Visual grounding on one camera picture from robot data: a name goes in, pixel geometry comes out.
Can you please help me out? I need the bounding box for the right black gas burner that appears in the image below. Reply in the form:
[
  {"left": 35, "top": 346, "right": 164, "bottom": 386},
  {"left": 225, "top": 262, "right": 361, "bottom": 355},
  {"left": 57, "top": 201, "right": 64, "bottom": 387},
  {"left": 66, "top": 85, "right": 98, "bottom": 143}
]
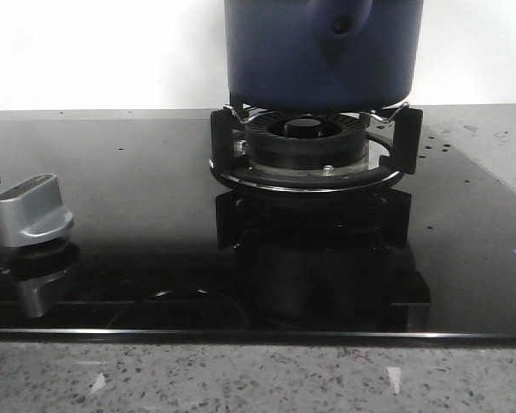
[{"left": 236, "top": 112, "right": 366, "bottom": 177}]

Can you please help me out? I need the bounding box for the right black pot support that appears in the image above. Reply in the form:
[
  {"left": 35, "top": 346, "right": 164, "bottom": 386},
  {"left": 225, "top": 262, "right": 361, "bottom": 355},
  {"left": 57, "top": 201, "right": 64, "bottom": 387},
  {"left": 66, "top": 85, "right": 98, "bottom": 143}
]
[{"left": 209, "top": 103, "right": 423, "bottom": 195}]

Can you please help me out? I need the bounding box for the black glass gas stove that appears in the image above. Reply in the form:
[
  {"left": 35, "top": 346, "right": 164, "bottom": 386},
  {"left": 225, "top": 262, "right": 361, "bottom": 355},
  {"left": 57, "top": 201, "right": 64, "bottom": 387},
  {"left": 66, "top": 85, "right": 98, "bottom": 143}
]
[{"left": 0, "top": 115, "right": 516, "bottom": 346}]

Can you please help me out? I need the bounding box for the dark blue cooking pot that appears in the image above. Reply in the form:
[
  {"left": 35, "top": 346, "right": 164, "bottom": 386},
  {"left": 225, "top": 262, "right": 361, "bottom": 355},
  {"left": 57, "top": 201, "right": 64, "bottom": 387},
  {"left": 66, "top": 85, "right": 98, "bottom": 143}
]
[{"left": 224, "top": 0, "right": 423, "bottom": 113}]

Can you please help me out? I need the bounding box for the silver stove knob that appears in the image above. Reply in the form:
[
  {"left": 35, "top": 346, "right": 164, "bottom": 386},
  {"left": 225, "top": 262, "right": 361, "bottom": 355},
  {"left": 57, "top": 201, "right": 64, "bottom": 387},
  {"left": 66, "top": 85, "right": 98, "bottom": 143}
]
[{"left": 0, "top": 174, "right": 74, "bottom": 248}]

